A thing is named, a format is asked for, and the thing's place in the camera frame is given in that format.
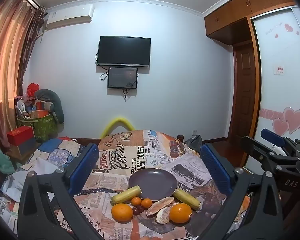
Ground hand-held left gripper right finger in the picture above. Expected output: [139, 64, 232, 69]
[200, 143, 284, 240]

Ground small black wall monitor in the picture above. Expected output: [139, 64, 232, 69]
[107, 66, 138, 90]

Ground yellow curved chair back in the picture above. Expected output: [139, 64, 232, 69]
[100, 116, 135, 139]

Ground red gift box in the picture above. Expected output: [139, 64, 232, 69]
[6, 126, 34, 146]

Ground green fabric storage bag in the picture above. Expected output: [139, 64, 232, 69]
[16, 112, 58, 141]

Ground purple round plate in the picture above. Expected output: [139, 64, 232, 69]
[128, 168, 178, 201]

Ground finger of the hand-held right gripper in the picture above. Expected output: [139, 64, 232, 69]
[261, 128, 300, 155]
[240, 135, 300, 174]

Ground red fluffy decoration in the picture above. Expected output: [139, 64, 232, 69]
[27, 83, 40, 96]

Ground grey plush toy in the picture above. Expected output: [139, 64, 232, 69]
[34, 89, 65, 125]

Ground brown wooden door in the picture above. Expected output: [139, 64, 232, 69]
[232, 42, 257, 141]

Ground heart print wardrobe door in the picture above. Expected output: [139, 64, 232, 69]
[250, 7, 300, 172]

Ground teal plush toy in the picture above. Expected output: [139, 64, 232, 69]
[0, 148, 18, 172]

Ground yellow corn cob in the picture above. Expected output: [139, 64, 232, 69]
[173, 188, 201, 211]
[111, 185, 142, 204]

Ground dark bag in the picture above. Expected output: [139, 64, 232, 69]
[183, 134, 203, 153]

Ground white air conditioner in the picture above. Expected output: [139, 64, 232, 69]
[45, 4, 95, 32]

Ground grey box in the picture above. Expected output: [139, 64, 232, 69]
[14, 137, 37, 156]

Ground orange box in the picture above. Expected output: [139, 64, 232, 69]
[29, 110, 50, 120]

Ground newspaper print tablecloth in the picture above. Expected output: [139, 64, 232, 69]
[0, 129, 240, 240]

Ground large orange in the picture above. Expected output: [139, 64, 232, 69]
[111, 203, 133, 223]
[169, 203, 192, 224]

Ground orange striped curtain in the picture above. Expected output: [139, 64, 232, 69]
[0, 0, 47, 155]

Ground wooden overhead cabinets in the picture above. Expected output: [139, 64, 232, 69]
[204, 0, 297, 46]

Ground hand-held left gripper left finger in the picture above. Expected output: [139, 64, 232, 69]
[17, 142, 108, 240]

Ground black wall television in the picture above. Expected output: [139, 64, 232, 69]
[97, 36, 151, 68]

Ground white-pith pomelo segment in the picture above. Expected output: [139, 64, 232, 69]
[156, 207, 176, 225]

